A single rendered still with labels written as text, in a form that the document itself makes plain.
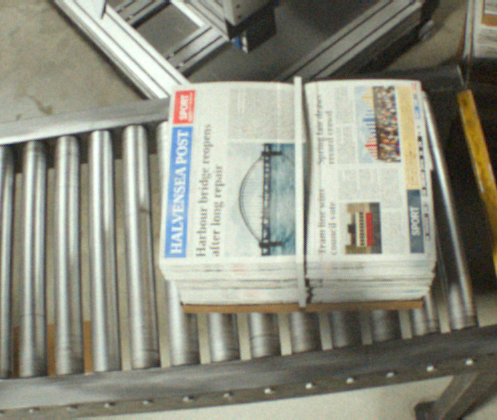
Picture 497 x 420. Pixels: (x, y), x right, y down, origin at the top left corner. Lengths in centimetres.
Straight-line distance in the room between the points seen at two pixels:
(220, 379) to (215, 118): 40
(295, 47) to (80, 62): 74
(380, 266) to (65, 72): 170
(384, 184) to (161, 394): 48
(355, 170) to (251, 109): 18
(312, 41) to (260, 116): 111
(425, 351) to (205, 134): 48
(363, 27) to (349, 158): 117
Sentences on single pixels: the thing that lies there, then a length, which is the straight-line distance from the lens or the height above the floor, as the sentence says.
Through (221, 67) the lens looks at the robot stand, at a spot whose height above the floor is 21.
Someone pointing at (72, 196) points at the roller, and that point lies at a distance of 142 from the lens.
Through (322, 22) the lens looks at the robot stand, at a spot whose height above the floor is 21.
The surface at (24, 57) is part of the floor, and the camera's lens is 269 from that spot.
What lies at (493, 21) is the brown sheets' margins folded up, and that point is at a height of 62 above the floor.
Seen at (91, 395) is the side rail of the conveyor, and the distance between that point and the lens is 129.
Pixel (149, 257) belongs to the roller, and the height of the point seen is 79.
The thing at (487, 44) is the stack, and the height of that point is 54.
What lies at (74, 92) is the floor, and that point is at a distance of 254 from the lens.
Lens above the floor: 201
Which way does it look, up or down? 64 degrees down
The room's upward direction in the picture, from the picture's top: 11 degrees counter-clockwise
